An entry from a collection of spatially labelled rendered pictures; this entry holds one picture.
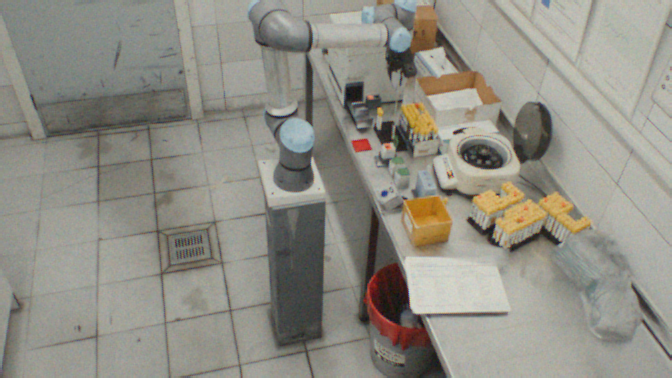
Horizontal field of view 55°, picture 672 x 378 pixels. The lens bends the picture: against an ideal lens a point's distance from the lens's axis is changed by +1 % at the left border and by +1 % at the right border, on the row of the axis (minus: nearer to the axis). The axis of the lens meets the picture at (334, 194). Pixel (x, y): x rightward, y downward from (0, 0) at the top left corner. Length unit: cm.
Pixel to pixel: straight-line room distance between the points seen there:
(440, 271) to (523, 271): 28
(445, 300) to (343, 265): 129
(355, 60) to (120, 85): 182
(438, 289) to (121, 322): 163
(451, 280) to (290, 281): 78
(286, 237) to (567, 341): 104
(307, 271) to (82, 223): 149
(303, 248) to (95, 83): 200
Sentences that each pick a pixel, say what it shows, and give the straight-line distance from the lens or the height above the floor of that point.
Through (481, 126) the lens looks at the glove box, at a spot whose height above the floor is 94.
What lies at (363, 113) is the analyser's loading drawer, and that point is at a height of 92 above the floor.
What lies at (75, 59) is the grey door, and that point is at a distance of 396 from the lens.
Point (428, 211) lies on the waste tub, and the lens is 227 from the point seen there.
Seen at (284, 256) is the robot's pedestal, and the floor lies 61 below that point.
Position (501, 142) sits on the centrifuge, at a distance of 248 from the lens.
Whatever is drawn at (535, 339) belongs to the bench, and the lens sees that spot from 204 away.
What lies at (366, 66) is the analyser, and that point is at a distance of 267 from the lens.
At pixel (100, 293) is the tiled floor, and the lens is 329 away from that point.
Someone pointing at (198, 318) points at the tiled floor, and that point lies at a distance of 309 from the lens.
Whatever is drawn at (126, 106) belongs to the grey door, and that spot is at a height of 16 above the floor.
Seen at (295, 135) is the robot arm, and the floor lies 114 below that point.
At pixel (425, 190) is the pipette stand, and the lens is 225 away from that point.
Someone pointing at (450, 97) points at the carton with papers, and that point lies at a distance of 278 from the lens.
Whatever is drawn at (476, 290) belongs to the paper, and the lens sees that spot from 208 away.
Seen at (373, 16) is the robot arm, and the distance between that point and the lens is 221.
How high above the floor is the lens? 248
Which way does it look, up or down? 43 degrees down
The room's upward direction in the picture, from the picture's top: 2 degrees clockwise
